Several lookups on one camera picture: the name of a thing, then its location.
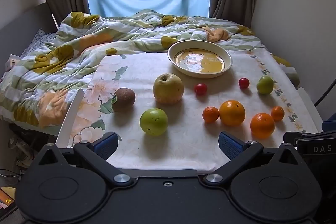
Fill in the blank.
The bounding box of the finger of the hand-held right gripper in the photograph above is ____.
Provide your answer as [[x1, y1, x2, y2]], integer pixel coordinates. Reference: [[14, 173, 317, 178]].
[[283, 131, 336, 146]]

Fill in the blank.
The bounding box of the cream bowl with yellow inside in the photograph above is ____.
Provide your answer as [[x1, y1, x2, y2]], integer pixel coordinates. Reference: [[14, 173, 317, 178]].
[[167, 40, 233, 79]]

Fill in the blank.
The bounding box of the grey bed headboard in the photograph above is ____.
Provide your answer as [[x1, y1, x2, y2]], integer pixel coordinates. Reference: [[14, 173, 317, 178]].
[[0, 2, 59, 77]]

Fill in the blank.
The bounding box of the brown kiwi with sticker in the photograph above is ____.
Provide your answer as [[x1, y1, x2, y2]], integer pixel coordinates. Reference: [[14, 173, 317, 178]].
[[112, 88, 136, 113]]

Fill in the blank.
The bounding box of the white wall socket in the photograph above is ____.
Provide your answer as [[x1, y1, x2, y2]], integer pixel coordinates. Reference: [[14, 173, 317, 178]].
[[6, 55, 20, 72]]

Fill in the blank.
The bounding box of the dark blue object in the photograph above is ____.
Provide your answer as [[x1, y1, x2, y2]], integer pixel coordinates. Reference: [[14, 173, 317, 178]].
[[322, 112, 336, 131]]

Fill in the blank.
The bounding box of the light orange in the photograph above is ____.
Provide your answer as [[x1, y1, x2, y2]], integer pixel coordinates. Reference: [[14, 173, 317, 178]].
[[219, 100, 246, 126]]

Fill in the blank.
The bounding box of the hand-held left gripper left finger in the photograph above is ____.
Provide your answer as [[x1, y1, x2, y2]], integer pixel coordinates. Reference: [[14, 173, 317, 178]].
[[33, 132, 134, 186]]

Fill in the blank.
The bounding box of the black cable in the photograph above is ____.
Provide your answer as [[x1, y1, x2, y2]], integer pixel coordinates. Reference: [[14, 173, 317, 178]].
[[314, 80, 336, 107]]

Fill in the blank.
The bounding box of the deep-coloured orange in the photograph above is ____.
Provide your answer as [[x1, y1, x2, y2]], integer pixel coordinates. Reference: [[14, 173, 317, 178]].
[[250, 113, 276, 139]]

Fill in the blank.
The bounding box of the small green apple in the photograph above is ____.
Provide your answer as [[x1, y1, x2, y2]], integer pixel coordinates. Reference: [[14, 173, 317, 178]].
[[256, 75, 274, 95]]

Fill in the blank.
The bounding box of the large green apple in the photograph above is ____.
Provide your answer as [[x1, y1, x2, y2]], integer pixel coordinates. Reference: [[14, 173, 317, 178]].
[[140, 108, 168, 136]]

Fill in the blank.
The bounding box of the small tangerine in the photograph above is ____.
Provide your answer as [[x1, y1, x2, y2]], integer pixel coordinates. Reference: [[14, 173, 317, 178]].
[[202, 106, 219, 124], [271, 106, 285, 122]]

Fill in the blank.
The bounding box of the tangle of floor cables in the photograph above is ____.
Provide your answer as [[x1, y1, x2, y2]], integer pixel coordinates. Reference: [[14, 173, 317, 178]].
[[0, 132, 40, 182]]

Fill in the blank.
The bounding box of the striped floral blanket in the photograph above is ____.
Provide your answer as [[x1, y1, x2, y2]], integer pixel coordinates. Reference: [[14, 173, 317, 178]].
[[0, 9, 300, 135]]

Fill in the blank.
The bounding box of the grey patterned bed sheet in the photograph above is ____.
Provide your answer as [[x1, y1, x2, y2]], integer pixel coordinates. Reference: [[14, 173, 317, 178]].
[[21, 28, 57, 56]]

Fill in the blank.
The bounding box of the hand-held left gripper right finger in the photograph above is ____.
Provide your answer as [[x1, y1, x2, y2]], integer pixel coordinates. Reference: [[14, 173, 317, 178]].
[[205, 132, 303, 186]]

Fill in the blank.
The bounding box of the large yellow apple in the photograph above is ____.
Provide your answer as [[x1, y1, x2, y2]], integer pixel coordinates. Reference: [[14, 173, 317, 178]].
[[153, 73, 184, 105]]

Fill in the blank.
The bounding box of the device with orange screen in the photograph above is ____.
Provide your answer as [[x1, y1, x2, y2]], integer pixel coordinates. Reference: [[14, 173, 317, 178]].
[[0, 187, 16, 214]]

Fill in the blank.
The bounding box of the white floral tablecloth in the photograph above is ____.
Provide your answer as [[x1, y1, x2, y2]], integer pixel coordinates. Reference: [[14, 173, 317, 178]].
[[67, 47, 319, 174]]

